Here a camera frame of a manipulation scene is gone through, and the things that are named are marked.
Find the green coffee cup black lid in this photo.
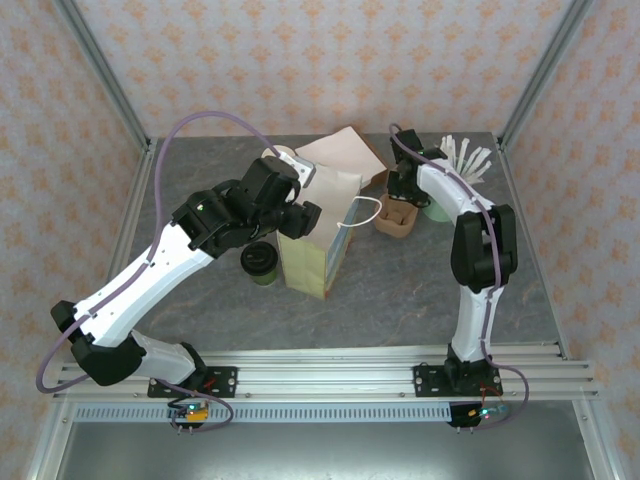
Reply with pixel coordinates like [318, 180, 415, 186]
[239, 241, 279, 288]

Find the printed paper bag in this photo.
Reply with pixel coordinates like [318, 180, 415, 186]
[276, 167, 383, 302]

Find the cardboard napkin box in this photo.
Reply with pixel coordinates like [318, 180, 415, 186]
[294, 127, 389, 192]

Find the small control circuit board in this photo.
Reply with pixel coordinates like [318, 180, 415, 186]
[449, 399, 512, 429]
[167, 399, 211, 427]

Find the grey metal base panel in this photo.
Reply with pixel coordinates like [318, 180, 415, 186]
[54, 422, 596, 480]

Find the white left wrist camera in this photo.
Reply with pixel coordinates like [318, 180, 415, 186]
[277, 152, 317, 190]

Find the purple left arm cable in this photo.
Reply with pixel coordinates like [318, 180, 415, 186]
[35, 110, 286, 432]

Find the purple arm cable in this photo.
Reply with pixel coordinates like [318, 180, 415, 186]
[35, 110, 286, 432]
[388, 122, 531, 432]

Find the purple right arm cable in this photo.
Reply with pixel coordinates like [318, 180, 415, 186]
[388, 122, 531, 432]

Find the aluminium frame post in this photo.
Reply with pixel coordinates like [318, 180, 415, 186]
[499, 0, 596, 149]
[52, 0, 152, 151]

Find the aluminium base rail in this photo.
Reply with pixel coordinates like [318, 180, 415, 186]
[52, 342, 599, 402]

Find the slotted grey cable duct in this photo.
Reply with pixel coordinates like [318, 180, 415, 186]
[73, 403, 454, 424]

